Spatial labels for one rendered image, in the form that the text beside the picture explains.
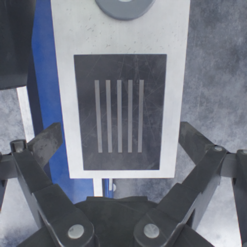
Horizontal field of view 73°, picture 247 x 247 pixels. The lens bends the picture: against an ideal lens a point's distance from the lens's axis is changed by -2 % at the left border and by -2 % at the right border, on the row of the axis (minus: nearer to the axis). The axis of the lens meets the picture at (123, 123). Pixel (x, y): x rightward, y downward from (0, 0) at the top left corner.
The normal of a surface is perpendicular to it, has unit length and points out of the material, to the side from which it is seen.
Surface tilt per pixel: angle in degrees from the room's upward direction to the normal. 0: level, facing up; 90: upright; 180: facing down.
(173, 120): 0
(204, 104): 0
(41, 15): 0
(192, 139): 90
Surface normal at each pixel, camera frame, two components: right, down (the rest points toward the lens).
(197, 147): -1.00, 0.00
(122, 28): 0.00, 0.30
